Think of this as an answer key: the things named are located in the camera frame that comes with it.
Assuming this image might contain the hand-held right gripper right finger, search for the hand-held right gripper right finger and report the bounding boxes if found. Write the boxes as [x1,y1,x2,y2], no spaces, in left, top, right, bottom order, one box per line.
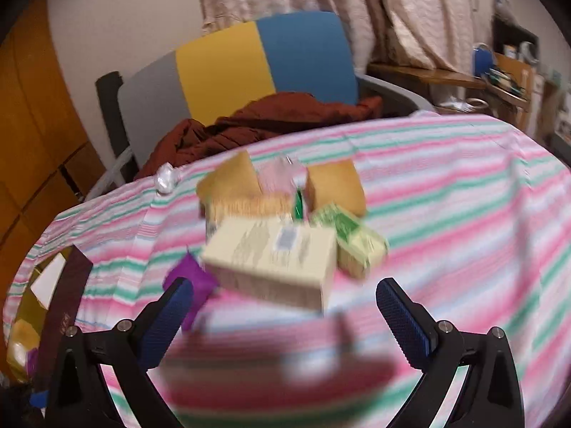
[376,277,525,428]

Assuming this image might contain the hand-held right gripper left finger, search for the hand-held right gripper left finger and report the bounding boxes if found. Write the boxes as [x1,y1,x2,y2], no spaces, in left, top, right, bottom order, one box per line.
[47,276,194,428]

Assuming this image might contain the gold tin box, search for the gold tin box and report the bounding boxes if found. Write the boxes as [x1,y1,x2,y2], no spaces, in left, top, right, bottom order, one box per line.
[4,250,72,386]

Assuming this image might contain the cream cardboard box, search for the cream cardboard box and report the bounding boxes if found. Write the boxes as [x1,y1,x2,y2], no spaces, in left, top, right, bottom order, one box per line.
[201,216,337,310]

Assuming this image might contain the yellow sponge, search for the yellow sponge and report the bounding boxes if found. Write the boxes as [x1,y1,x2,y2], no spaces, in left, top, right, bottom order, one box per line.
[196,151,259,201]
[305,159,367,217]

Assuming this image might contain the purple wrapper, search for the purple wrapper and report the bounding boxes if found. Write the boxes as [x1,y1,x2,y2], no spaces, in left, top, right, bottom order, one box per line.
[163,252,219,331]

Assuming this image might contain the dark maroon box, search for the dark maroon box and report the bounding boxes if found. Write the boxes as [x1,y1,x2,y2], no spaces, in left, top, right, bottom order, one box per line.
[33,245,94,393]

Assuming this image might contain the light green box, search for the light green box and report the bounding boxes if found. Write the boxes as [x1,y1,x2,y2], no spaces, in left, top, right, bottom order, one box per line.
[312,203,390,279]

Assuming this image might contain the striped tablecloth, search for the striped tablecloth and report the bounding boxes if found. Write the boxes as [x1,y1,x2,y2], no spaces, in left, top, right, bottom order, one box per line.
[2,113,571,428]

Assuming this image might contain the white card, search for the white card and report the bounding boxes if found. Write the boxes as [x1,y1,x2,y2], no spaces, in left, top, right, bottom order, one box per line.
[29,252,72,310]

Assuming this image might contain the white crumpled plastic wrap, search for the white crumpled plastic wrap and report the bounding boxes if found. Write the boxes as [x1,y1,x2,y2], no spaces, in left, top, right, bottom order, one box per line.
[154,164,181,196]

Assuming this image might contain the pink packet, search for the pink packet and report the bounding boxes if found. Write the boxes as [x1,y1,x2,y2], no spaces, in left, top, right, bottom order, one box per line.
[258,158,308,197]

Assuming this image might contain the black rolled mat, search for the black rolled mat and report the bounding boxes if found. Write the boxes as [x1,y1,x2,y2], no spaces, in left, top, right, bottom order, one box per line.
[95,71,139,183]

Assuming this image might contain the red-brown jacket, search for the red-brown jacket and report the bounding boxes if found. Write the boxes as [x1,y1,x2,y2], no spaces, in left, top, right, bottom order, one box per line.
[134,91,384,181]

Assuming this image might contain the woven basket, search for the woven basket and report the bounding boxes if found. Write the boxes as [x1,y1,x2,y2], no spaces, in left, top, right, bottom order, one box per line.
[435,98,489,117]

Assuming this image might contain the wooden wardrobe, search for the wooden wardrobe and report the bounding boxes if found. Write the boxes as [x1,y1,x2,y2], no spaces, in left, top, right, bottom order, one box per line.
[0,0,108,286]

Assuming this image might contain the wooden side table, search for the wooden side table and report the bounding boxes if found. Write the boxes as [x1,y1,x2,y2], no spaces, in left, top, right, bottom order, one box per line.
[367,62,531,112]

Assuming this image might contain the brown cardboard box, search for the brown cardboard box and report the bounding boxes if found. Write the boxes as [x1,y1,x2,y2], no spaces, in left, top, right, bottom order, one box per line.
[493,51,536,134]

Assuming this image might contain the grey yellow blue chair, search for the grey yellow blue chair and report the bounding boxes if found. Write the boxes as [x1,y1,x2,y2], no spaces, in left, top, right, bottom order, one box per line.
[85,11,435,201]

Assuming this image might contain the blue jug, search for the blue jug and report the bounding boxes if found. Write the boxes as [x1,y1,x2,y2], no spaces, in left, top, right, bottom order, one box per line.
[473,43,497,78]

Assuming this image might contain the black panel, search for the black panel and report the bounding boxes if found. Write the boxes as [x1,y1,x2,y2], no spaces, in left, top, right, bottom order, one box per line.
[493,18,538,61]

